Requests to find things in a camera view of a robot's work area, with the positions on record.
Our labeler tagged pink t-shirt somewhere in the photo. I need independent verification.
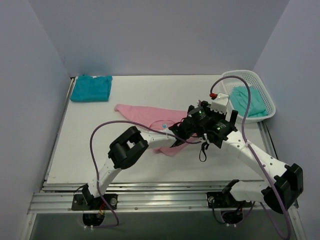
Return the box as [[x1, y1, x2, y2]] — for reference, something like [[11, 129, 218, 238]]
[[114, 103, 198, 158]]

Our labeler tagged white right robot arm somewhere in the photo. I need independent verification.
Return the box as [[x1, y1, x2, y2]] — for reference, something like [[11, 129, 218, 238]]
[[187, 101, 304, 214]]

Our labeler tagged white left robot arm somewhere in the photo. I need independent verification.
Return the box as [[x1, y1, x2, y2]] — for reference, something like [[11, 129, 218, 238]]
[[81, 118, 197, 210]]

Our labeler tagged mint green t-shirt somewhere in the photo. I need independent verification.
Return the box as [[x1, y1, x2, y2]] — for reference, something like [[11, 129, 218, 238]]
[[229, 85, 268, 118]]

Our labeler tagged teal folded t-shirt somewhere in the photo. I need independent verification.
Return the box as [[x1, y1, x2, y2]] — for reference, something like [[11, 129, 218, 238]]
[[70, 75, 113, 103]]

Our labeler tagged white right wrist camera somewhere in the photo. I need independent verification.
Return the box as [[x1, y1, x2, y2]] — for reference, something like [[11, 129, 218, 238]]
[[209, 92, 229, 115]]

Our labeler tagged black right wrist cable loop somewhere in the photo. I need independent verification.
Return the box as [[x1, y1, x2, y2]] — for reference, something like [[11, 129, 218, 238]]
[[199, 142, 209, 162]]

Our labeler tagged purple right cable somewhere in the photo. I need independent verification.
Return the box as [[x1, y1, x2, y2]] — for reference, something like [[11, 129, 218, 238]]
[[209, 75, 293, 240]]

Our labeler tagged purple cable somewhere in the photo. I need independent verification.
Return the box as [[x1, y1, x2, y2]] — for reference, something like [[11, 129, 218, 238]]
[[89, 120, 203, 229], [209, 75, 293, 240]]

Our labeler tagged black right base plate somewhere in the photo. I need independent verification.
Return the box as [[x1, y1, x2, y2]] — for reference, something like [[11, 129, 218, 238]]
[[206, 191, 253, 209]]

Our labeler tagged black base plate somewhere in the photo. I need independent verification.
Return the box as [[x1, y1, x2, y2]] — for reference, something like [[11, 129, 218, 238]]
[[71, 193, 118, 211], [206, 191, 253, 209]]

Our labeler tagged aluminium rail frame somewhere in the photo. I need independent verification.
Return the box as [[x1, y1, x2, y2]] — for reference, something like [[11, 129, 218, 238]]
[[26, 181, 300, 215]]

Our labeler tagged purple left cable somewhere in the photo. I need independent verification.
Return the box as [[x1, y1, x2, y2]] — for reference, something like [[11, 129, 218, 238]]
[[89, 120, 203, 229]]

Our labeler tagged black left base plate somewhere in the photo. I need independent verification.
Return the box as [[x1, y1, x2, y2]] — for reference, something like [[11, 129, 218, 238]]
[[71, 193, 118, 211]]

